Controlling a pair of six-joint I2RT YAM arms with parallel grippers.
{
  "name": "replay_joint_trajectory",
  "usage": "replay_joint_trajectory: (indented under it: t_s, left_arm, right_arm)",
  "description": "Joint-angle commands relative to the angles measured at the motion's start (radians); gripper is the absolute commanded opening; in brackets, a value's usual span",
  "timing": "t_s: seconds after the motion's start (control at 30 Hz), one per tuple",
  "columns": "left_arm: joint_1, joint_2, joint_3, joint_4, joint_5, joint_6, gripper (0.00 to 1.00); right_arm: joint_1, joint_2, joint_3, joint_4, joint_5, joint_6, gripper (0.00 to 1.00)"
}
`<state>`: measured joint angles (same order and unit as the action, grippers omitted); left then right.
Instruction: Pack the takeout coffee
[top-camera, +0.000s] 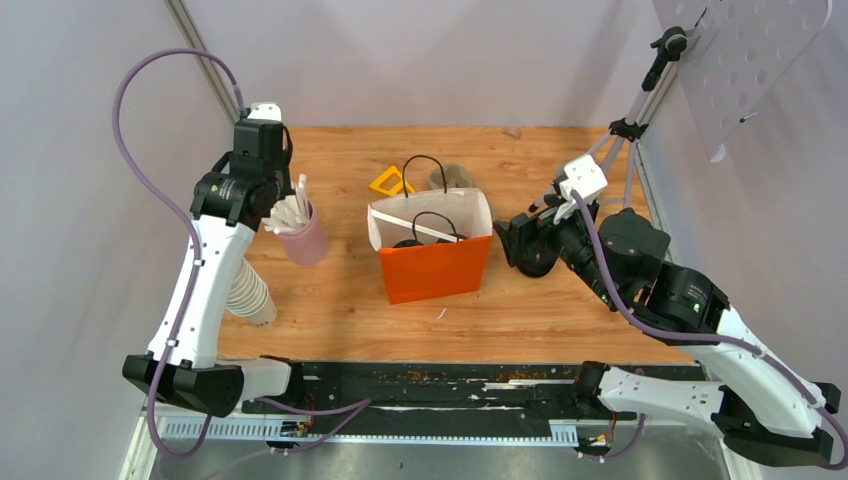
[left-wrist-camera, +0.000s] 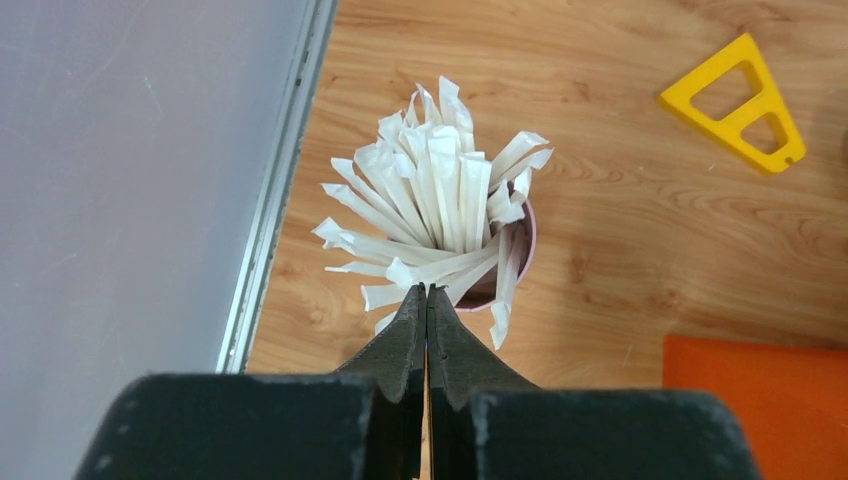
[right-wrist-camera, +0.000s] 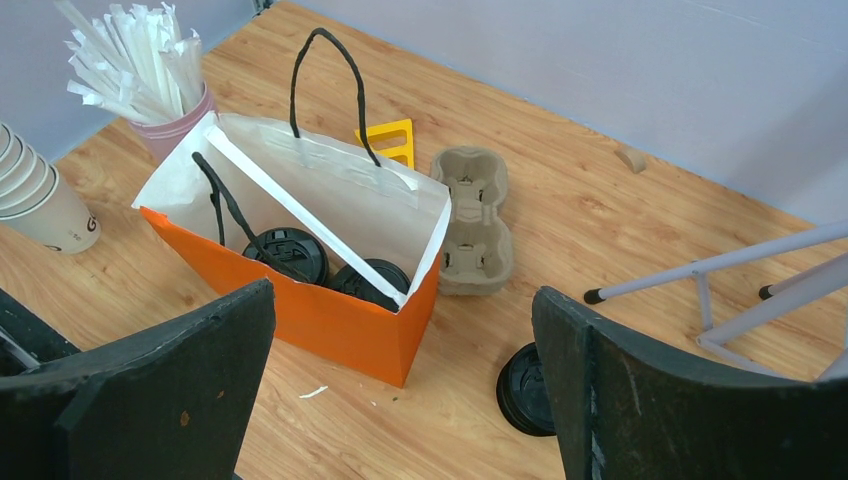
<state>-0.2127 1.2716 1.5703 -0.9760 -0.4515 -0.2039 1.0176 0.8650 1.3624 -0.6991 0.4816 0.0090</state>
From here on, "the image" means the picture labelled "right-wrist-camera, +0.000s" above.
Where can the cardboard cup carrier stack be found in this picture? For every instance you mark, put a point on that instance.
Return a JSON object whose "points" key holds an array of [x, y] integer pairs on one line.
{"points": [[477, 255]]}

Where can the stack of white paper cups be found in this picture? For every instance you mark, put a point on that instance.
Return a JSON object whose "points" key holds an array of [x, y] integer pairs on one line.
{"points": [[37, 202]]}

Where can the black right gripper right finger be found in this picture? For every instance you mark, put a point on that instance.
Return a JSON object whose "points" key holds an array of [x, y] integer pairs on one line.
{"points": [[628, 406]]}

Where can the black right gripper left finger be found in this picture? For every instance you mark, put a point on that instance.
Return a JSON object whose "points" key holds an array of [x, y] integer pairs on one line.
{"points": [[172, 401]]}

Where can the yellow plastic triangle piece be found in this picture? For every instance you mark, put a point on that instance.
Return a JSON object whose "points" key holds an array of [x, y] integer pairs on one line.
{"points": [[394, 140]]}

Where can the pink cup of straws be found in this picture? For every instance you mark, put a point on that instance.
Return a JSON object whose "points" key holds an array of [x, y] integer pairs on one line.
{"points": [[136, 63]]}

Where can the stack of black lids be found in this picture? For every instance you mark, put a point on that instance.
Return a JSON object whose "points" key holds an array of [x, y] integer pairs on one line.
{"points": [[522, 396]]}

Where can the black plastic cup lid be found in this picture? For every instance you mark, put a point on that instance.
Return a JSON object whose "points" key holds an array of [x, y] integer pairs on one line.
{"points": [[297, 254]]}

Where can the orange and white paper bag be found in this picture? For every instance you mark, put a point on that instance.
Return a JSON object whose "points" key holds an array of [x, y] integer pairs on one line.
{"points": [[233, 177]]}

